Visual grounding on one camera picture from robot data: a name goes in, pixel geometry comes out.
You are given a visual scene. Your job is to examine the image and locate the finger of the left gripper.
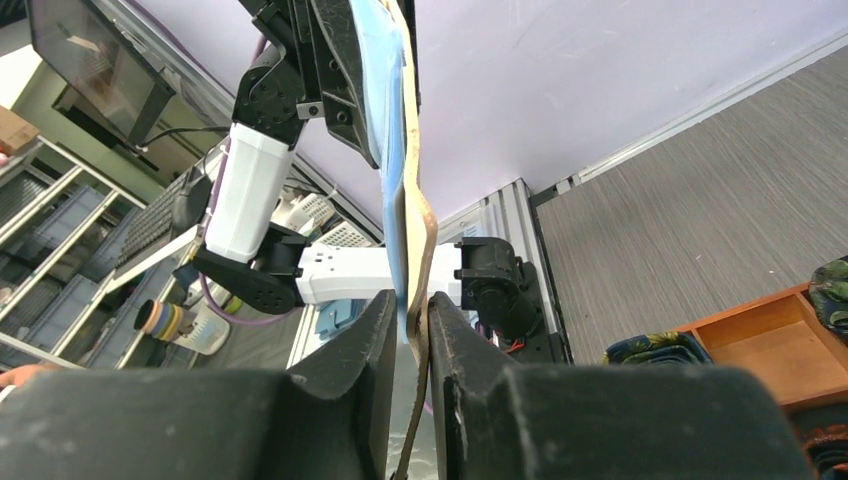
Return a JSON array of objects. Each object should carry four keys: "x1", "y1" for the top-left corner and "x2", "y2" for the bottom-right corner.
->
[{"x1": 308, "y1": 0, "x2": 378, "y2": 169}]

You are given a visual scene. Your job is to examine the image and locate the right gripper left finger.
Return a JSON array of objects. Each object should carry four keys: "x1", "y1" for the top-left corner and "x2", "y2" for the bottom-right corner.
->
[{"x1": 1, "y1": 290, "x2": 397, "y2": 479}]

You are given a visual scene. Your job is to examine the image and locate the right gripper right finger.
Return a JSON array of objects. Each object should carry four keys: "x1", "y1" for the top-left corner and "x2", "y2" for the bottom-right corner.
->
[{"x1": 428, "y1": 293, "x2": 814, "y2": 479}]

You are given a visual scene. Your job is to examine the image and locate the blue card sleeves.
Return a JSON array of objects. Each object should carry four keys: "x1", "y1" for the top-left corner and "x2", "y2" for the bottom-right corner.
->
[{"x1": 351, "y1": 1, "x2": 409, "y2": 344}]

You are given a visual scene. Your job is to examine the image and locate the tape rolls stack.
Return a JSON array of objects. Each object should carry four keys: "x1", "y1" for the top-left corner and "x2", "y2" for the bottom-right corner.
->
[{"x1": 133, "y1": 299, "x2": 197, "y2": 342}]

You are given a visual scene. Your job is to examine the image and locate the rolled belt bottom left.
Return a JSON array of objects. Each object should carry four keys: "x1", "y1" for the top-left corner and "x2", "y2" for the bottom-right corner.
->
[{"x1": 602, "y1": 331, "x2": 713, "y2": 365}]

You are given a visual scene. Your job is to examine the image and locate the dark monitor screen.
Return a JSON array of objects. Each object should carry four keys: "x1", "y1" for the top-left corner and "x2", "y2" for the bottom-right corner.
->
[{"x1": 25, "y1": 0, "x2": 175, "y2": 146}]

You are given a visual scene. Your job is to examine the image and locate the black keyboard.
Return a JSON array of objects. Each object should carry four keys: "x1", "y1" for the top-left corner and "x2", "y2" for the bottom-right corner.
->
[{"x1": 115, "y1": 167, "x2": 213, "y2": 270}]

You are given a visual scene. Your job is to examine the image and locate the wooden compartment tray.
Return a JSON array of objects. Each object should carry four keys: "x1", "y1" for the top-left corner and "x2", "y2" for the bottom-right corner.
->
[{"x1": 678, "y1": 284, "x2": 847, "y2": 412}]

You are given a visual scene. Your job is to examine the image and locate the metal storage shelf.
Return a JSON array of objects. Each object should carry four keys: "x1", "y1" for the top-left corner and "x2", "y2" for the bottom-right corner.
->
[{"x1": 1, "y1": 136, "x2": 198, "y2": 370}]

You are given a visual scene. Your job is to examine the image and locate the cardboard box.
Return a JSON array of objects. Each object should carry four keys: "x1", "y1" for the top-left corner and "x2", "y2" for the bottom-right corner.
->
[{"x1": 0, "y1": 107, "x2": 40, "y2": 156}]

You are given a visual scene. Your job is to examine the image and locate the large rolled black belt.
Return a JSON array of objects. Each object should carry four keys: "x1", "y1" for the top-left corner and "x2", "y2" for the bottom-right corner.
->
[{"x1": 790, "y1": 403, "x2": 847, "y2": 480}]

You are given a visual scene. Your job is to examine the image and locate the rolled belt top left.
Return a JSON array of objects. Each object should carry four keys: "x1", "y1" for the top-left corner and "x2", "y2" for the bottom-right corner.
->
[{"x1": 808, "y1": 256, "x2": 847, "y2": 339}]

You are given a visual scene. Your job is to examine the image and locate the aluminium front rail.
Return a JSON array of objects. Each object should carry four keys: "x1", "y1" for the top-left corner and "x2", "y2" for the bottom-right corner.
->
[{"x1": 438, "y1": 179, "x2": 571, "y2": 364}]

